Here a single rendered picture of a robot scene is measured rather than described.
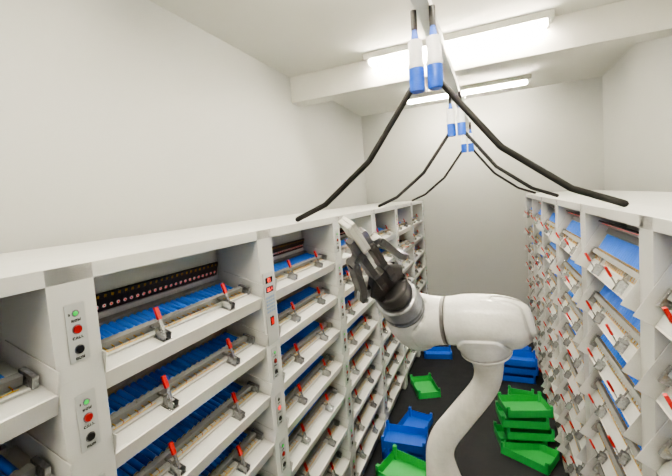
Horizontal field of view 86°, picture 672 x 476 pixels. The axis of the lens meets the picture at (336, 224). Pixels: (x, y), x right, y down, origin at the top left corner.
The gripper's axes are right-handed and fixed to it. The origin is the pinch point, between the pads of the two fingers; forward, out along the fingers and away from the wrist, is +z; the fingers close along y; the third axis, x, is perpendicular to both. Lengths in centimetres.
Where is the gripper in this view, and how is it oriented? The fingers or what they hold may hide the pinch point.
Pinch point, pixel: (354, 235)
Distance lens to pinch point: 59.5
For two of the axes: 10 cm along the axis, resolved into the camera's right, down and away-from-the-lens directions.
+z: -4.3, -6.1, -6.7
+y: 7.1, -6.9, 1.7
